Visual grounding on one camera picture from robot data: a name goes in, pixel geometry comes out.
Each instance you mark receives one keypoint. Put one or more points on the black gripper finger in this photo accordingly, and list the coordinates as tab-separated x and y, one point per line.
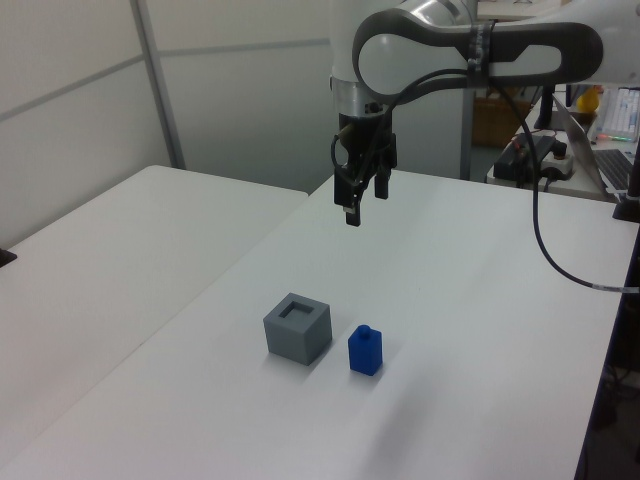
382	185
352	210

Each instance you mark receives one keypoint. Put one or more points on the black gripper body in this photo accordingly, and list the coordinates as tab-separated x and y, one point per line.
362	145

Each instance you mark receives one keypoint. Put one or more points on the blue block with knob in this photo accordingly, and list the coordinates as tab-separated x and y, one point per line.
365	352

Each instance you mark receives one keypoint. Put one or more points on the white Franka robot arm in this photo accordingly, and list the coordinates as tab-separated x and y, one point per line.
400	50

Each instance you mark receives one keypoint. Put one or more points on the grey hollow cuboid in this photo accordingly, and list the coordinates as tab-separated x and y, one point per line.
295	340

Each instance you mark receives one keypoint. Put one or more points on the black power adapter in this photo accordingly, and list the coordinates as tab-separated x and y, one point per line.
510	162

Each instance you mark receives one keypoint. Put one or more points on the brown cardboard box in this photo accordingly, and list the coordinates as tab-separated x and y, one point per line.
500	122

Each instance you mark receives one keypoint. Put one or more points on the white power strip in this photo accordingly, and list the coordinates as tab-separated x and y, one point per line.
560	165

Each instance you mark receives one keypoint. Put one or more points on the silver laptop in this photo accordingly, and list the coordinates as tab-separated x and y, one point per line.
580	140

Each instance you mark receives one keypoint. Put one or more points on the yellow toy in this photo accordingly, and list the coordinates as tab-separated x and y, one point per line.
588	101

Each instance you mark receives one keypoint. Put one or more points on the white keyboard box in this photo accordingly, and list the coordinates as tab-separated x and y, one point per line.
622	112

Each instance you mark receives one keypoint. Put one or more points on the grey partition corner post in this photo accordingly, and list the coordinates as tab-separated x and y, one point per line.
160	85

